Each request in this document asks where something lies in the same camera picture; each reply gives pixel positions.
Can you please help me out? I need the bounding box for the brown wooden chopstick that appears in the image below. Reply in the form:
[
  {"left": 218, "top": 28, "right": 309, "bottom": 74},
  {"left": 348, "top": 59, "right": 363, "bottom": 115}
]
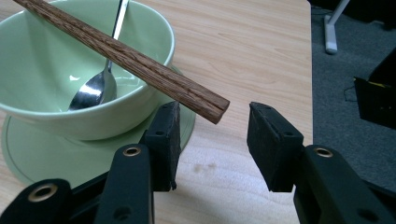
[{"left": 12, "top": 0, "right": 231, "bottom": 125}]

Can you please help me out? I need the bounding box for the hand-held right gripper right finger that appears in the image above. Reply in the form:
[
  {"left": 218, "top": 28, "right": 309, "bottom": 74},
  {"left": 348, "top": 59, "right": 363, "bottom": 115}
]
[{"left": 247, "top": 101, "right": 304, "bottom": 193}]

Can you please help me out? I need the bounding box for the green ceramic saucer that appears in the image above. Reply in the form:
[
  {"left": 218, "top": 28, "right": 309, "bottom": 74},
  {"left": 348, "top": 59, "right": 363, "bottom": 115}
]
[{"left": 1, "top": 65, "right": 197, "bottom": 189}]

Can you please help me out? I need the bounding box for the green ceramic bowl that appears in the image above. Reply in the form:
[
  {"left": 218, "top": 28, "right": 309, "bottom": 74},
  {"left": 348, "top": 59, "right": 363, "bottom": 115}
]
[{"left": 0, "top": 0, "right": 177, "bottom": 142}]

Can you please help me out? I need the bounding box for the white metal stand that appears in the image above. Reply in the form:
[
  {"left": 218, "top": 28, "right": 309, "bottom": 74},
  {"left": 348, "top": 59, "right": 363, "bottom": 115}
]
[{"left": 322, "top": 0, "right": 351, "bottom": 56}]

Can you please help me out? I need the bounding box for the metal spoon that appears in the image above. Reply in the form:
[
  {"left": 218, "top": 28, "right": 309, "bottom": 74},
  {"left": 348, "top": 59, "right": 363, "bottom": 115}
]
[{"left": 67, "top": 0, "right": 131, "bottom": 112}]

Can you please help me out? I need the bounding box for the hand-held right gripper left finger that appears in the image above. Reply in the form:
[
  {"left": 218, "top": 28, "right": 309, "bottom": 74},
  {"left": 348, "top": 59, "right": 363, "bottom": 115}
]
[{"left": 139, "top": 101, "right": 182, "bottom": 192}]

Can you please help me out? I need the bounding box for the black base with yellow mark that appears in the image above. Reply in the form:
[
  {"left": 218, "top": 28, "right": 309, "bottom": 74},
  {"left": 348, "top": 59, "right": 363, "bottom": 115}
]
[{"left": 352, "top": 46, "right": 396, "bottom": 131}]

